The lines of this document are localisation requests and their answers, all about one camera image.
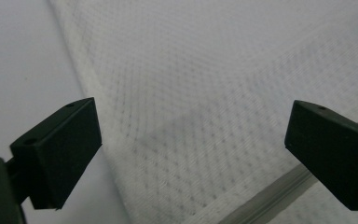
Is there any white mesh cloth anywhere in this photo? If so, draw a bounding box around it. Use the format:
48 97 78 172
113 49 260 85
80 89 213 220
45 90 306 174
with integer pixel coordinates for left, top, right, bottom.
47 0 358 224

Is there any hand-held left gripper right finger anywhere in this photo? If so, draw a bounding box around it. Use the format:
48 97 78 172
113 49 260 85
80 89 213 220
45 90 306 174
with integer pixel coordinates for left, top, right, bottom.
284 99 358 212

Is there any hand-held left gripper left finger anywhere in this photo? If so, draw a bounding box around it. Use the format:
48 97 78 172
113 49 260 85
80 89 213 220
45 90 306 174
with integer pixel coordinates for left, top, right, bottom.
6 97 103 211

